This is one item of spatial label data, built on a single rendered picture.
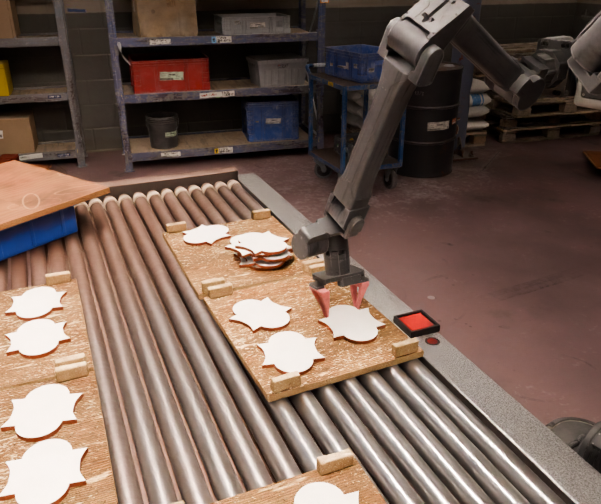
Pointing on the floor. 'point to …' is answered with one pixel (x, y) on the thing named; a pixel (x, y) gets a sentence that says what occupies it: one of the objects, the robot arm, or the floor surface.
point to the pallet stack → (551, 122)
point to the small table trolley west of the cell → (328, 160)
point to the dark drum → (431, 126)
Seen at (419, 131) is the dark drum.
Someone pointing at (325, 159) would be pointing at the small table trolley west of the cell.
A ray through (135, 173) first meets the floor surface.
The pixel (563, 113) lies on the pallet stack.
